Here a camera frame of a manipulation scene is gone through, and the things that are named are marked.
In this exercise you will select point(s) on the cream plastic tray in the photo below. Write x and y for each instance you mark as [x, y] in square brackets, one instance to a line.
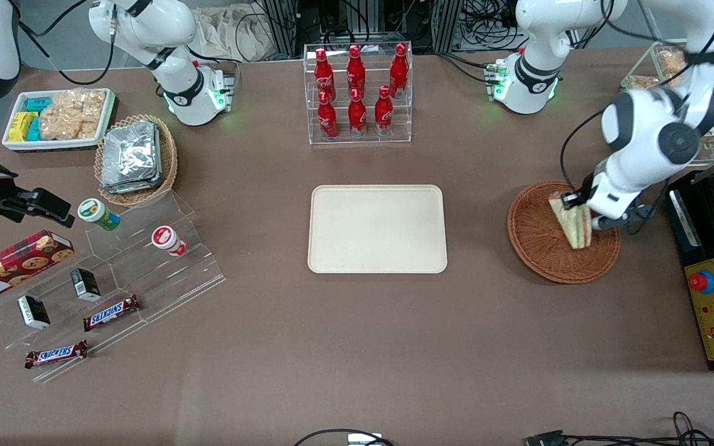
[377, 229]

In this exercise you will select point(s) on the teal snack pack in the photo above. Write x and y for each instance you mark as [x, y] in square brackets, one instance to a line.
[34, 130]
[39, 103]

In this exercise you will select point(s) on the green lid snack cup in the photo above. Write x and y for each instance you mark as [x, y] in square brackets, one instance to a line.
[98, 214]

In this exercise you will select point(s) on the red emergency stop button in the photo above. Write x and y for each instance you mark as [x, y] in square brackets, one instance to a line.
[701, 282]

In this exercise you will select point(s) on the clear acrylic step display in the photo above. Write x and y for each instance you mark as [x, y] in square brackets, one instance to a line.
[146, 279]

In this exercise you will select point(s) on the silver foil packs stack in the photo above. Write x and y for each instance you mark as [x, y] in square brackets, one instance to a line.
[131, 158]

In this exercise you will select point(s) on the yellow snack pack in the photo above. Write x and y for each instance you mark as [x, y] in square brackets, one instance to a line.
[21, 127]

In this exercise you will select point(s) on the large bagged rice crackers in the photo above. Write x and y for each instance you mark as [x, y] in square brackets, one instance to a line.
[72, 114]

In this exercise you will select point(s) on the brown Snickers bar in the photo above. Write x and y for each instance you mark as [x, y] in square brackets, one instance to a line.
[56, 354]
[112, 313]

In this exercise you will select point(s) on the red tartan cookie box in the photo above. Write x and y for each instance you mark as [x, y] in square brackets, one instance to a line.
[10, 266]

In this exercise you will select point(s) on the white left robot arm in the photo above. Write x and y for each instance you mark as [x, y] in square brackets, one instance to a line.
[642, 124]

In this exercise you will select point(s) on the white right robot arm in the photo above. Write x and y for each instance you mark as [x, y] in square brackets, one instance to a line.
[177, 25]

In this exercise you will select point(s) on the wrapped bread packs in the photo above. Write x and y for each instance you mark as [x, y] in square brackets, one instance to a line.
[642, 82]

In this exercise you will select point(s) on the white rectangular snack bin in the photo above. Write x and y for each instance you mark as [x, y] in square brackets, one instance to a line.
[59, 145]

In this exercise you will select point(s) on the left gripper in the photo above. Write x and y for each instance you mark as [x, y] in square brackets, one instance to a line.
[584, 189]

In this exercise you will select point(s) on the clear acrylic bottle rack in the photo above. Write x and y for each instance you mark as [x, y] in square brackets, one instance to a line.
[360, 139]

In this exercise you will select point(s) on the triangle sandwich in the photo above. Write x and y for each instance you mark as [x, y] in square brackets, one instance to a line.
[574, 226]

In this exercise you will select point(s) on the small black box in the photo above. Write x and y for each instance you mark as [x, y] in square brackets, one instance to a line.
[86, 285]
[33, 312]

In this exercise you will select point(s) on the oval wicker basket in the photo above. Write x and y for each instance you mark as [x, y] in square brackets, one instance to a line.
[168, 161]

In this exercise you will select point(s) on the red lid snack cup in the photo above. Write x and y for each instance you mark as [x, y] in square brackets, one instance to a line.
[168, 240]

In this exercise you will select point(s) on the red cola bottle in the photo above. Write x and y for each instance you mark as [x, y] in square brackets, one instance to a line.
[356, 71]
[327, 121]
[323, 71]
[383, 114]
[399, 71]
[357, 118]

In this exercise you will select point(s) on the round brown wicker basket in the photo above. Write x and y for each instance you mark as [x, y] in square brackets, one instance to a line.
[543, 248]

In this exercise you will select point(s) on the beige cloth bag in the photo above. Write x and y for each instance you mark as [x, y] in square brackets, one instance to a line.
[233, 31]

